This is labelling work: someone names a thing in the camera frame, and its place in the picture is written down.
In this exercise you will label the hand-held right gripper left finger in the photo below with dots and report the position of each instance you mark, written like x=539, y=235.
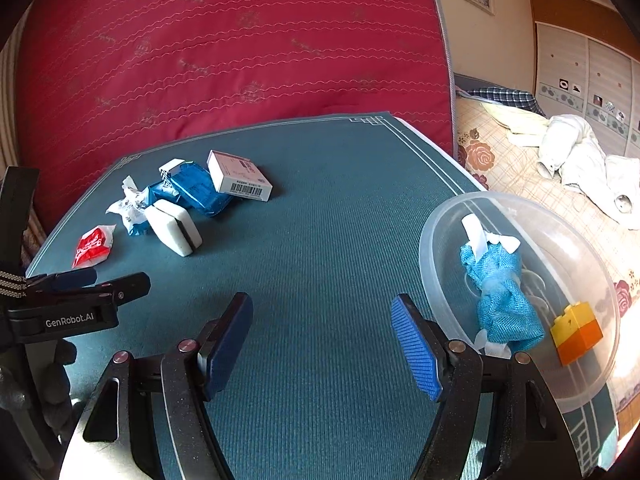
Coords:
x=227, y=350

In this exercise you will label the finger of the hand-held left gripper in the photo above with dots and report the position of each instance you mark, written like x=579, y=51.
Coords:
x=75, y=278
x=127, y=287

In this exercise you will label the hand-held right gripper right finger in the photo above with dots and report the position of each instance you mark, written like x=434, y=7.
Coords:
x=417, y=355

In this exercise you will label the red white packet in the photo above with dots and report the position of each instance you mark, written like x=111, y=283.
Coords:
x=92, y=247

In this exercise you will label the white sponge block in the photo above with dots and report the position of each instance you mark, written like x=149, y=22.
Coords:
x=170, y=232

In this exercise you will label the white blue cotton packet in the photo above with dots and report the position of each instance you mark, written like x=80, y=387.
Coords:
x=131, y=210

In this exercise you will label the blue wipes packet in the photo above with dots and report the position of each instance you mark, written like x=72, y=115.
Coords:
x=200, y=190

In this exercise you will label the green white patterned box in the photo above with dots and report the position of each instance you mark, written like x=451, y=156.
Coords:
x=171, y=166

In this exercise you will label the white medicine box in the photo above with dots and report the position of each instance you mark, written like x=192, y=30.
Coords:
x=232, y=172

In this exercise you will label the clear plastic bowl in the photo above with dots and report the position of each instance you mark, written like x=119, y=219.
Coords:
x=550, y=260

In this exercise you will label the person's left hand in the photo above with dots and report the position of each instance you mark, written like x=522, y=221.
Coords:
x=54, y=375

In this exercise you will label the blue cloth with white tags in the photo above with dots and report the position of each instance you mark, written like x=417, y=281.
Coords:
x=500, y=300

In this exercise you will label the teal table mat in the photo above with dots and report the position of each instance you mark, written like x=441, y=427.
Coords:
x=325, y=220

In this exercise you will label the yellow orange toy block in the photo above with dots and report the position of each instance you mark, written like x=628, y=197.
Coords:
x=580, y=340

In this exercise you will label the striped beige curtain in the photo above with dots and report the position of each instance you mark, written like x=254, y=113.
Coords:
x=7, y=110

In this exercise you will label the bed with floral plaid sheet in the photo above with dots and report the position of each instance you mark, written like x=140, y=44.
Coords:
x=510, y=170

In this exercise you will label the pale yellow cloth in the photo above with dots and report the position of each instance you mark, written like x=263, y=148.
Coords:
x=520, y=122

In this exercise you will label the red quilted mattress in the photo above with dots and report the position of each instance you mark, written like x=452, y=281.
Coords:
x=225, y=50

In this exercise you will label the white padded jacket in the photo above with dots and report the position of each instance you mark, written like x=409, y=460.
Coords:
x=585, y=160

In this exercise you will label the blue plaid pillow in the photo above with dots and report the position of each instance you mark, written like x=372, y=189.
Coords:
x=505, y=96

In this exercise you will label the white sliding door wardrobe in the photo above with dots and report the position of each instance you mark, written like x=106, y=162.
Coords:
x=565, y=60

